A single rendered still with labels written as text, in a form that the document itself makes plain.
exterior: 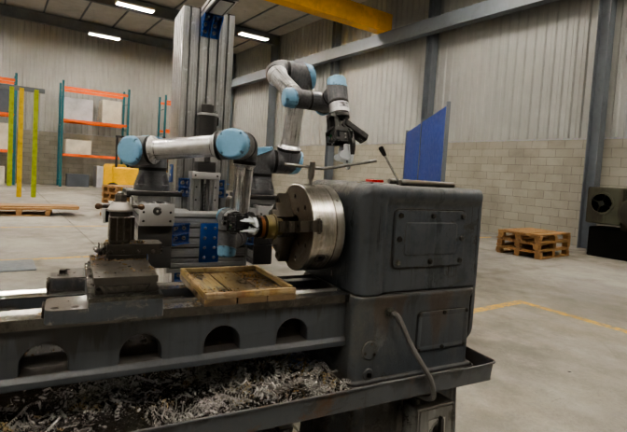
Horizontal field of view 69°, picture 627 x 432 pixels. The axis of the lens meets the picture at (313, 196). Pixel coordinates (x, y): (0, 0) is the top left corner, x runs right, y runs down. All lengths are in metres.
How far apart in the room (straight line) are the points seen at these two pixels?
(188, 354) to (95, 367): 0.25
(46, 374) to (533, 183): 11.81
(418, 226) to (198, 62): 1.32
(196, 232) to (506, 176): 11.29
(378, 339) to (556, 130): 10.96
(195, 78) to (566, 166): 10.60
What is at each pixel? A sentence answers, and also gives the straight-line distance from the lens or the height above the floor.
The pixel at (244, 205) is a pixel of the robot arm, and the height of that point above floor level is 1.13.
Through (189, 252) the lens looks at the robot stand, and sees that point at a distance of 2.13.
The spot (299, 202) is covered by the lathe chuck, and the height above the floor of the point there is 1.17.
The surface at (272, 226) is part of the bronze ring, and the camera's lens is 1.60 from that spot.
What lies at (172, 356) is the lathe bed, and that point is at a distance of 1.49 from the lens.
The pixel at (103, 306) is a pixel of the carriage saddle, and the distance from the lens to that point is 1.33.
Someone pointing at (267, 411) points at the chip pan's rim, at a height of 0.58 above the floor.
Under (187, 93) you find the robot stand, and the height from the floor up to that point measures 1.62.
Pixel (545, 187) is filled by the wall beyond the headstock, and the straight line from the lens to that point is 12.36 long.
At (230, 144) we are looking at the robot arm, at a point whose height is 1.37.
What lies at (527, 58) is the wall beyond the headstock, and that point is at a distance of 13.20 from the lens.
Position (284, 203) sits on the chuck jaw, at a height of 1.16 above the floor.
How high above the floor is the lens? 1.28
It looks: 3 degrees down
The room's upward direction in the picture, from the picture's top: 4 degrees clockwise
